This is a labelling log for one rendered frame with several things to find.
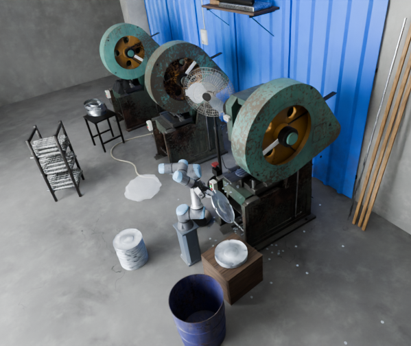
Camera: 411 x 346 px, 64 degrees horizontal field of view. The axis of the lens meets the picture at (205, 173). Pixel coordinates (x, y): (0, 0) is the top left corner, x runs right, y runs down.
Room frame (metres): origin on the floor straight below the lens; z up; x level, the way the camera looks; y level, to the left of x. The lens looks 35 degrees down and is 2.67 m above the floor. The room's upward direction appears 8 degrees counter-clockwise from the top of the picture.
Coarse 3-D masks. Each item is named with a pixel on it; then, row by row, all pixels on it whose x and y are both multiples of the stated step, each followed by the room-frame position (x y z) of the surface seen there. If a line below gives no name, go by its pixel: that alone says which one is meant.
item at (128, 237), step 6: (126, 234) 2.47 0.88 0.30; (132, 234) 2.46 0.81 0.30; (138, 234) 2.45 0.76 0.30; (114, 240) 2.41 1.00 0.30; (120, 240) 2.39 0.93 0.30; (126, 240) 2.38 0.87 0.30; (132, 240) 2.37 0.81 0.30; (138, 240) 2.36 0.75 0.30; (120, 246) 2.31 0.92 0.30; (126, 246) 2.30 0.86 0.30; (132, 246) 2.29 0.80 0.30
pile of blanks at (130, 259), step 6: (114, 246) 2.32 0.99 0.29; (138, 246) 2.30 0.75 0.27; (144, 246) 2.38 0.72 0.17; (120, 252) 2.27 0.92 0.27; (126, 252) 2.25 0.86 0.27; (132, 252) 2.26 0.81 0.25; (138, 252) 2.30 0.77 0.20; (144, 252) 2.35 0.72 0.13; (120, 258) 2.30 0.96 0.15; (126, 258) 2.25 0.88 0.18; (132, 258) 2.26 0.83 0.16; (138, 258) 2.29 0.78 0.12; (144, 258) 2.32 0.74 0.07; (126, 264) 2.27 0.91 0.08; (132, 264) 2.25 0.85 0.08; (138, 264) 2.27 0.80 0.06
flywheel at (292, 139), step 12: (288, 108) 2.32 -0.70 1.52; (300, 108) 2.38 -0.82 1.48; (276, 120) 2.27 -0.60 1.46; (288, 120) 2.32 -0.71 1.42; (300, 120) 2.38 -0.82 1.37; (276, 132) 2.24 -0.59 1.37; (288, 132) 2.18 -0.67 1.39; (300, 132) 2.38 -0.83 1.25; (264, 144) 2.22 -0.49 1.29; (276, 144) 2.20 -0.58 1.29; (288, 144) 2.18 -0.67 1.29; (300, 144) 2.38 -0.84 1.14; (264, 156) 2.22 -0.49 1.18; (276, 156) 2.27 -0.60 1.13; (288, 156) 2.33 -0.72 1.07
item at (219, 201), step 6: (216, 192) 2.07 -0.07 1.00; (216, 198) 2.00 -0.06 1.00; (222, 198) 2.06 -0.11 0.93; (216, 204) 1.93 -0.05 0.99; (222, 204) 1.98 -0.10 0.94; (216, 210) 1.86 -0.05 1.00; (222, 210) 1.91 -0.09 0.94; (228, 210) 1.99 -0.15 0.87; (222, 216) 1.86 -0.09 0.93; (228, 216) 1.91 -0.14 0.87; (234, 216) 1.96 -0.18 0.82; (228, 222) 1.84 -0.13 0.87
